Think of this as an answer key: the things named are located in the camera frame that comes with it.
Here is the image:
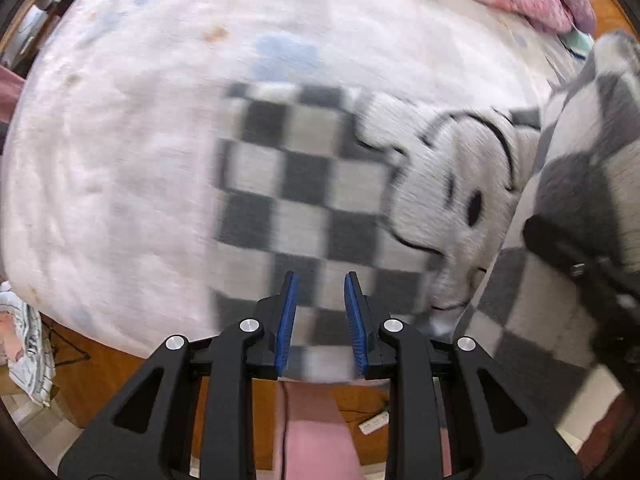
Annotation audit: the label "grey white checkered cardigan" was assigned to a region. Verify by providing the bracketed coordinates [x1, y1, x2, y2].
[209, 32, 639, 422]

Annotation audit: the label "pile of clothes on floor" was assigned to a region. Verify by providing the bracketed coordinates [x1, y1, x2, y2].
[1, 281, 55, 408]

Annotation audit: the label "white power strip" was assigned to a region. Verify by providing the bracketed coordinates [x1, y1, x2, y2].
[358, 410, 390, 436]

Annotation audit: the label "pink trouser legs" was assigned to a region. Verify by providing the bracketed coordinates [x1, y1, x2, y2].
[272, 382, 363, 480]

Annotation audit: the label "teal pillow with blue trim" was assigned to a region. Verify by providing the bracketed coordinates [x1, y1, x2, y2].
[558, 27, 594, 60]

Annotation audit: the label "white fleece bed blanket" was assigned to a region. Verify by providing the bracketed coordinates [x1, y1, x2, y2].
[2, 0, 577, 360]

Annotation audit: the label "wooden headboard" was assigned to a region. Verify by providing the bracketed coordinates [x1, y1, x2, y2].
[589, 0, 639, 39]

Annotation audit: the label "maroon cloth at left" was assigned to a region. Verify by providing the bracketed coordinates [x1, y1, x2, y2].
[0, 66, 25, 124]

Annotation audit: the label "wooden bed frame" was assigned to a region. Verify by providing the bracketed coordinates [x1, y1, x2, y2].
[39, 314, 396, 470]

